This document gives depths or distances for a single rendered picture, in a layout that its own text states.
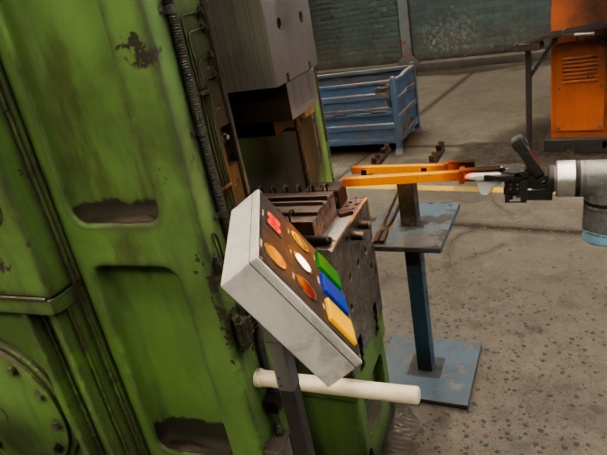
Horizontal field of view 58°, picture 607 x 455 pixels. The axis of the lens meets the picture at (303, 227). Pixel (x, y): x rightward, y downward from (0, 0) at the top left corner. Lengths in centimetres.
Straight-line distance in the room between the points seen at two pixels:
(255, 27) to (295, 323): 74
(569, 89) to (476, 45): 443
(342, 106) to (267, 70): 402
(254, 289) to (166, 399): 97
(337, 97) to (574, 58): 203
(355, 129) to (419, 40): 424
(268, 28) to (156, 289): 74
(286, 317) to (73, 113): 80
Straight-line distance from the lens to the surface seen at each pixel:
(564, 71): 486
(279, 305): 91
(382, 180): 154
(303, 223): 154
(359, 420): 188
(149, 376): 178
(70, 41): 142
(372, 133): 535
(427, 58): 941
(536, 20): 896
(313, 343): 96
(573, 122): 494
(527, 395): 237
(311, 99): 157
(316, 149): 196
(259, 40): 137
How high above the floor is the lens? 157
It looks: 23 degrees down
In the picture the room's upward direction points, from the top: 11 degrees counter-clockwise
